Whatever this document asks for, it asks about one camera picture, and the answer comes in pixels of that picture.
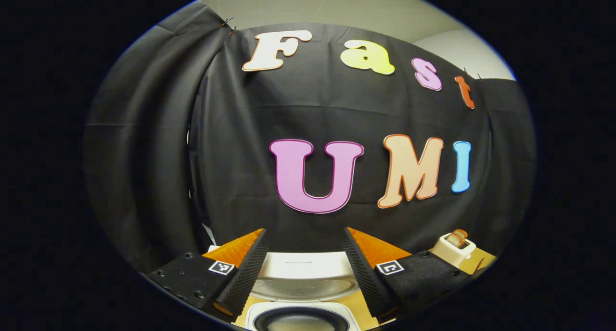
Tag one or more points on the white toaster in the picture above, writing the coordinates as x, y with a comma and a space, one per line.
452, 254

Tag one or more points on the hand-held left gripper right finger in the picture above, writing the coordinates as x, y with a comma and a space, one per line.
368, 280

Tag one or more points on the toasted bread slice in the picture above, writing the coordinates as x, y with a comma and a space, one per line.
454, 240
462, 235

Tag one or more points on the white rice cooker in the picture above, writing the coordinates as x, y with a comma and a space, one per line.
303, 273

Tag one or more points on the black backdrop cloth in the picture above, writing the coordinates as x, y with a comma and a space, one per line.
240, 119

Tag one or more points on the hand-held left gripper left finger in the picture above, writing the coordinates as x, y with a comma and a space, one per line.
240, 280

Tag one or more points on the metal backdrop clip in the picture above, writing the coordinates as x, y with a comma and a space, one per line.
229, 25

